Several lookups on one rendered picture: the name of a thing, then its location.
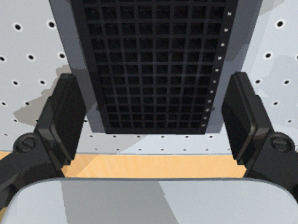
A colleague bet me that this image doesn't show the black well plate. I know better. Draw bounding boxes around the black well plate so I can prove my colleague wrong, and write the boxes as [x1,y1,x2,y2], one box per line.
[70,0,239,135]

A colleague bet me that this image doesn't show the grey perforated metal base plate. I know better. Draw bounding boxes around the grey perforated metal base plate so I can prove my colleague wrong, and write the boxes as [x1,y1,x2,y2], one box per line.
[0,0,298,156]

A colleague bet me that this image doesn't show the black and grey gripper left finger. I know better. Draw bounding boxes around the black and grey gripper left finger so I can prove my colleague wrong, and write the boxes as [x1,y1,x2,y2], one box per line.
[0,73,86,211]

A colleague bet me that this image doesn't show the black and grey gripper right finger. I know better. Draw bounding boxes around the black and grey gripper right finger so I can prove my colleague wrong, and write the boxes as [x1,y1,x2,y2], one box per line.
[221,72,298,203]

